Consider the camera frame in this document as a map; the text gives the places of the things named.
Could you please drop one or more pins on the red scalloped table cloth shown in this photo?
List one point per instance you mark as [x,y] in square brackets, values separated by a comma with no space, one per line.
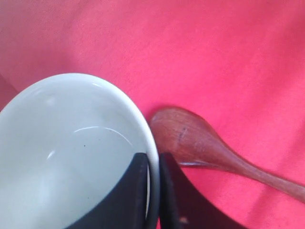
[240,64]

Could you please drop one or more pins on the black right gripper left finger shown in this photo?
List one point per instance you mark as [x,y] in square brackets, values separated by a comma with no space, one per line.
[125,206]

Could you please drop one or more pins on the brown wooden spoon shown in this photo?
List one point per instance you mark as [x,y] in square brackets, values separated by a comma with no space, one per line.
[194,143]

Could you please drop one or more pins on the pale green ceramic bowl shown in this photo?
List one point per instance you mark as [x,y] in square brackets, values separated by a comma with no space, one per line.
[65,142]

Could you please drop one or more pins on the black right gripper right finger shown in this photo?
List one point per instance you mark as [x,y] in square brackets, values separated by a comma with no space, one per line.
[182,206]

